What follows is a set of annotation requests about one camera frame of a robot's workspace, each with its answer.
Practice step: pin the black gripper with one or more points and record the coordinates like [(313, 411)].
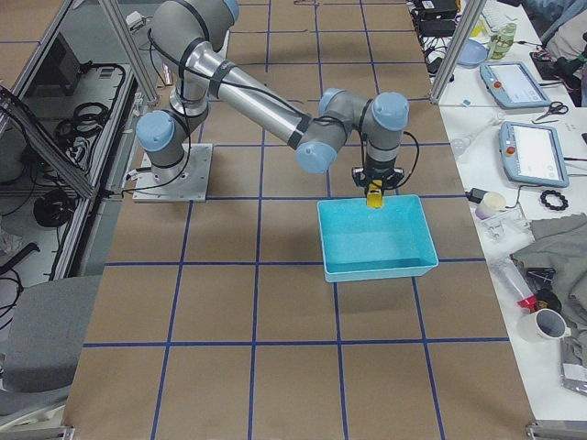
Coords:
[(358, 176)]

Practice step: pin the yellow toy beetle car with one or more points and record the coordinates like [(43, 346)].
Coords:
[(374, 196)]

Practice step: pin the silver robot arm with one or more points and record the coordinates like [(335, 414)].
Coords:
[(189, 35)]

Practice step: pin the turquoise plastic bin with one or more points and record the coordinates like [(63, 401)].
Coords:
[(360, 243)]

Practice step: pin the cream paper cup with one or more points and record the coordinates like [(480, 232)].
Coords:
[(491, 204)]

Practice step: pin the lower blue teach pendant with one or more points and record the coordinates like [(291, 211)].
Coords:
[(532, 154)]

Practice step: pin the blue teach pendant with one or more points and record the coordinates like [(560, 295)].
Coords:
[(532, 154), (512, 85)]

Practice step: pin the light blue plate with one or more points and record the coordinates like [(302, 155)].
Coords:
[(472, 55)]

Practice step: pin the upper blue teach pendant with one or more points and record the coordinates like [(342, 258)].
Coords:
[(512, 85)]

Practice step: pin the black scissors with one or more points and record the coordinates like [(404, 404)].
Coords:
[(555, 108)]

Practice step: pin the grey cloth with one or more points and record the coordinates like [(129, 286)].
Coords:
[(560, 244)]

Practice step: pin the white mug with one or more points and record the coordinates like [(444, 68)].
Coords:
[(543, 325)]

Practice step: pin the grey chair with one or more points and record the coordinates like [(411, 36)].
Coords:
[(44, 344)]

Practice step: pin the aluminium frame post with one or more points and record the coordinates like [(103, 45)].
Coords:
[(469, 18)]

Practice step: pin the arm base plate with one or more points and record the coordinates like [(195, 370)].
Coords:
[(187, 181)]

